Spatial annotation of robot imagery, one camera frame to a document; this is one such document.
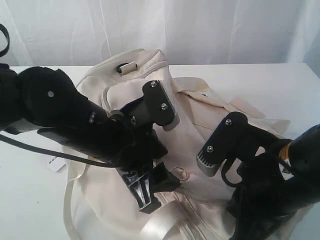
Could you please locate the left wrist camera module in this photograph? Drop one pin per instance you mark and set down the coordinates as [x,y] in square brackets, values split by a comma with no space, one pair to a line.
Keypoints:
[153,107]

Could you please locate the white backdrop curtain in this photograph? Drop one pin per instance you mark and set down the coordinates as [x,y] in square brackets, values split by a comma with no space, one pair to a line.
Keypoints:
[86,32]

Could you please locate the white paper tag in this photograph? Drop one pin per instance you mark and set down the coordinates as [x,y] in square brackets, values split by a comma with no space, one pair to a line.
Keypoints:
[54,163]

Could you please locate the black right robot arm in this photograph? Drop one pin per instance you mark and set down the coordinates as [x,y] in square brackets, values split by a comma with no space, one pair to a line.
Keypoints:
[299,163]

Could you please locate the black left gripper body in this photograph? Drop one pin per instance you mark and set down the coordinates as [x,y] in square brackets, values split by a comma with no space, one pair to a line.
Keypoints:
[130,148]

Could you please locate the cream fabric duffel bag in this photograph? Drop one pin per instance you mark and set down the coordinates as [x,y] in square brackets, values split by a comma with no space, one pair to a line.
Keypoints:
[196,210]

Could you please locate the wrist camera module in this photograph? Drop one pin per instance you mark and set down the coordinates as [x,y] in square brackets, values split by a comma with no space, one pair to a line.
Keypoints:
[153,107]
[233,138]

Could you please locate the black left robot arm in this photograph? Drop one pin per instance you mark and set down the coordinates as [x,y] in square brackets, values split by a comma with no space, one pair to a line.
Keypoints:
[45,100]

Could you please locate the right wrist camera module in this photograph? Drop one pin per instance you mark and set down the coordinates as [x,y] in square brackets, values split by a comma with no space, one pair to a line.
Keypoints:
[233,138]

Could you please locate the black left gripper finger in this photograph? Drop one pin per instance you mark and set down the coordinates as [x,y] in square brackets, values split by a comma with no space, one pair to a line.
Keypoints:
[140,186]
[163,180]

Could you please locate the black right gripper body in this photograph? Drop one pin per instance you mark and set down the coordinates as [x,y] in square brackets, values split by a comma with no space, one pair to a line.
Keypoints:
[256,196]

